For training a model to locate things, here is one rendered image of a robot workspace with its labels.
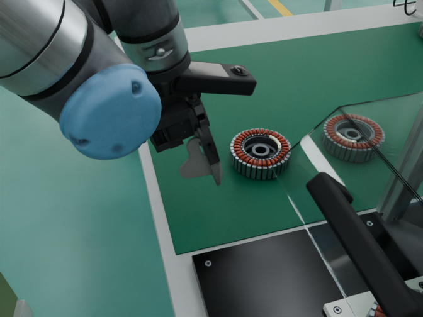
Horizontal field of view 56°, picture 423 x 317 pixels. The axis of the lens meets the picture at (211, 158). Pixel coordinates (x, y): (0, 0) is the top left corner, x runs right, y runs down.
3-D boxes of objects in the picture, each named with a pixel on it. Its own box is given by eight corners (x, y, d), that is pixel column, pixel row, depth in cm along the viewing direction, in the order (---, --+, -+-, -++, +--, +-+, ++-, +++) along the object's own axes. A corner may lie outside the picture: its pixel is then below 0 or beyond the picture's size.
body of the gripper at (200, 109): (147, 125, 60) (116, 57, 51) (201, 104, 60) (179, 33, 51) (159, 158, 54) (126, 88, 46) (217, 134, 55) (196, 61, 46)
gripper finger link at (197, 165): (189, 195, 60) (167, 143, 56) (225, 180, 61) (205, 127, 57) (192, 205, 57) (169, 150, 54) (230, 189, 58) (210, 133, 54)
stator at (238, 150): (245, 188, 70) (247, 173, 67) (220, 149, 77) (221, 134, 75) (300, 171, 73) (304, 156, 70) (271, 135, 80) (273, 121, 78)
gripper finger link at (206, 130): (204, 158, 59) (183, 104, 55) (214, 153, 59) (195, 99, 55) (211, 170, 54) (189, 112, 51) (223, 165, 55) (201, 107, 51)
